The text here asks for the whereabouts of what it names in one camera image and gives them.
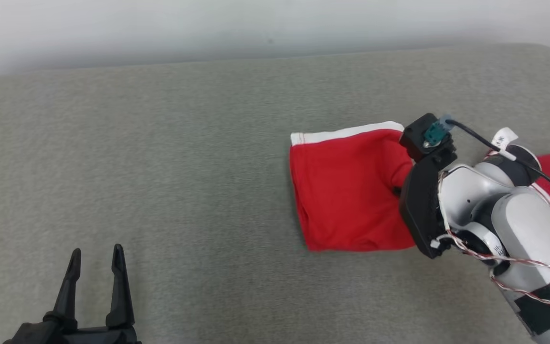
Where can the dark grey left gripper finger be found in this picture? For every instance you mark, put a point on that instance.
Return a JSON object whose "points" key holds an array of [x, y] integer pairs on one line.
{"points": [[120, 296], [67, 296]]}

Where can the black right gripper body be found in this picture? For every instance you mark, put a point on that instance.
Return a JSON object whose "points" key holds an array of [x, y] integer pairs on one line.
{"points": [[418, 205]]}

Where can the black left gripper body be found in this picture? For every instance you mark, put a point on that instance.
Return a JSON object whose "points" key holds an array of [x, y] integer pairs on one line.
{"points": [[74, 337]]}

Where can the red shorts with white hem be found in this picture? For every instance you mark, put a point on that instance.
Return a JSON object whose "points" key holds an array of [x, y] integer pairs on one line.
{"points": [[346, 191]]}

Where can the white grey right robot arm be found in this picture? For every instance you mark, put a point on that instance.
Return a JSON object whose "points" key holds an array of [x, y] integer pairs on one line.
{"points": [[533, 224]]}

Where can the grey fabric sofa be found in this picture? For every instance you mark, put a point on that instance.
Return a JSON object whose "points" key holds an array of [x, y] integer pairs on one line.
{"points": [[160, 167]]}

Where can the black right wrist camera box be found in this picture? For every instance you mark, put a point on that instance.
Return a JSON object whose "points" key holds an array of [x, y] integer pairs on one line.
{"points": [[416, 136]]}

